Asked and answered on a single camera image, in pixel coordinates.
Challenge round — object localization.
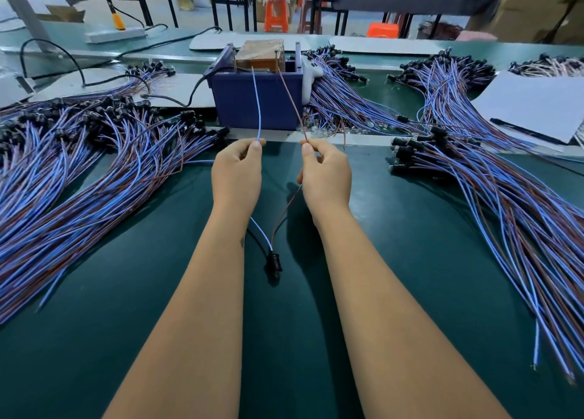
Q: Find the pile of wired lamps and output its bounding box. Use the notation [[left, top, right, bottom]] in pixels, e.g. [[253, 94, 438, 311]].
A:
[[0, 99, 231, 326], [388, 126, 584, 383]]

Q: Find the stack of large cardboard boxes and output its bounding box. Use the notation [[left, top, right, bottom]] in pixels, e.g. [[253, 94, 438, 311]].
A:
[[479, 0, 584, 45]]

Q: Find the brown cardboard block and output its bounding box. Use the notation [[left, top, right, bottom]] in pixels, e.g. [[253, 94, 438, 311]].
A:
[[235, 39, 286, 72]]

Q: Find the open cardboard box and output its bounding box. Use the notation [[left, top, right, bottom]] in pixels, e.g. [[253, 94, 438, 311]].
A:
[[41, 5, 85, 23]]

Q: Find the black power cable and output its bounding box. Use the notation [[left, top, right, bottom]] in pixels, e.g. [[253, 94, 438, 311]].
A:
[[20, 26, 223, 89]]

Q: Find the blue plastic tester box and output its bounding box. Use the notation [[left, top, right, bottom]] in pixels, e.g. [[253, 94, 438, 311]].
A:
[[208, 42, 307, 131]]

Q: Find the pink plastic stool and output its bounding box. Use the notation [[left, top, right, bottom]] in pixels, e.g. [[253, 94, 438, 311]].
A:
[[456, 30, 499, 43]]

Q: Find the person's right forearm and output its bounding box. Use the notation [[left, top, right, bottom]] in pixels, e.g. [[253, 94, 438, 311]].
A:
[[315, 215, 512, 419]]

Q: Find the white plastic device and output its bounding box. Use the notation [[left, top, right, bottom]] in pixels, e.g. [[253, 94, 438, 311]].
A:
[[0, 72, 36, 107]]

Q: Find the white power strip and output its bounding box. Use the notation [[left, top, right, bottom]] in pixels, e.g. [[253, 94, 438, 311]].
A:
[[85, 25, 147, 45]]

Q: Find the white flat mat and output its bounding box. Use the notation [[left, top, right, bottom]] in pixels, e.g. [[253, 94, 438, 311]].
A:
[[189, 31, 330, 53], [32, 70, 215, 109], [330, 36, 448, 56]]

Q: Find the orange plastic stool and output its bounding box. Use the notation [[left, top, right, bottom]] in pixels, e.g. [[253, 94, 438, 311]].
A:
[[265, 0, 290, 34], [367, 22, 401, 39]]

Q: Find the person's right hand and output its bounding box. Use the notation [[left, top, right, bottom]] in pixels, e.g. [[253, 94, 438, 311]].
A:
[[297, 139, 353, 225]]

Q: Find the person's left hand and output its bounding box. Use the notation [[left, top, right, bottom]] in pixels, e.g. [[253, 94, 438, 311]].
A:
[[212, 138, 266, 222]]

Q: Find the person's left forearm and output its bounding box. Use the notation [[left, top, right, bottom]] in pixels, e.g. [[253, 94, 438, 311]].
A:
[[103, 213, 252, 419]]

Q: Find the white paper sheet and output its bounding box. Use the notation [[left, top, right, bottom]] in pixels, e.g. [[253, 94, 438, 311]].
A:
[[470, 72, 584, 146]]

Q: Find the grey metal pole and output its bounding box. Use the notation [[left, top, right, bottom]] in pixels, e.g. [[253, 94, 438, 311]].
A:
[[0, 0, 51, 45]]

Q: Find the black pen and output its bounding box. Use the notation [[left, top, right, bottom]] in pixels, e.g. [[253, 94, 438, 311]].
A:
[[490, 117, 567, 146]]

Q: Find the blue brown plug cable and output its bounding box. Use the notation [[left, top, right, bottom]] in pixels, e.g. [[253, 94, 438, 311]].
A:
[[248, 65, 348, 283]]

